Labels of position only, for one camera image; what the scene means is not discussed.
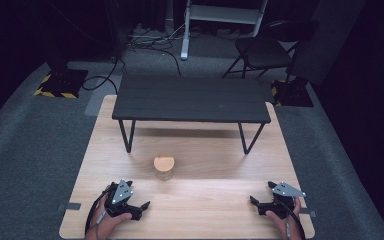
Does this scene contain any black floor cable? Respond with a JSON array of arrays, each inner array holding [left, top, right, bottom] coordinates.
[[81, 55, 128, 96]]

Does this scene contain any grey fabric panel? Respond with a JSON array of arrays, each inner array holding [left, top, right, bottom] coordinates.
[[294, 0, 366, 86]]

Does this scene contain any person's right hand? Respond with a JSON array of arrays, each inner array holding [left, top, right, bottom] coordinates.
[[264, 196, 304, 240]]

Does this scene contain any bundle of floor cables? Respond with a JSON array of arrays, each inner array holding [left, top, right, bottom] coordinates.
[[125, 22, 195, 77]]

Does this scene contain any small wooden cylinder block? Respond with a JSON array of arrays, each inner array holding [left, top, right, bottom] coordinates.
[[153, 155, 176, 182]]

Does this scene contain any white metal stand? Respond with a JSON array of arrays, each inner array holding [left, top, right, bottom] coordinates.
[[179, 0, 270, 62]]

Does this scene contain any black base with yellow stripes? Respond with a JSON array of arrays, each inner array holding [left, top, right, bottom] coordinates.
[[270, 77, 315, 108], [33, 68, 90, 100]]

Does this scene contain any black folding chair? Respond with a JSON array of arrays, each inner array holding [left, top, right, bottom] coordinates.
[[222, 19, 318, 82]]

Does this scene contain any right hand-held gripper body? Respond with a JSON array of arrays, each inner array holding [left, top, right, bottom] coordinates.
[[257, 181, 307, 220]]

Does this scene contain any grey tape strip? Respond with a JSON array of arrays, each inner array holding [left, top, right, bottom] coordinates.
[[301, 207, 318, 219], [57, 202, 82, 212]]

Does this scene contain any hand-held gripper cable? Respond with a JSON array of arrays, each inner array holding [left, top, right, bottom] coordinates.
[[84, 186, 115, 240], [274, 197, 307, 240]]

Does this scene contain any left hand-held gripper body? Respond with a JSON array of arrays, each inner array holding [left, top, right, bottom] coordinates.
[[104, 179, 144, 222]]

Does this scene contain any right hand-held gripper cable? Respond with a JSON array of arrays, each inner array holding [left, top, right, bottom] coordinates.
[[274, 197, 307, 240]]

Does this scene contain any person's left hand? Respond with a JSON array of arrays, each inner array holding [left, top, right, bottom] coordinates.
[[85, 194, 134, 240]]

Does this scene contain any left hand-held gripper cable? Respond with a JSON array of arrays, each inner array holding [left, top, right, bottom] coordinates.
[[84, 186, 115, 240]]

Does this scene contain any black shelf with metal legs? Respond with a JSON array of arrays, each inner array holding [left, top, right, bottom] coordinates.
[[111, 73, 272, 156]]

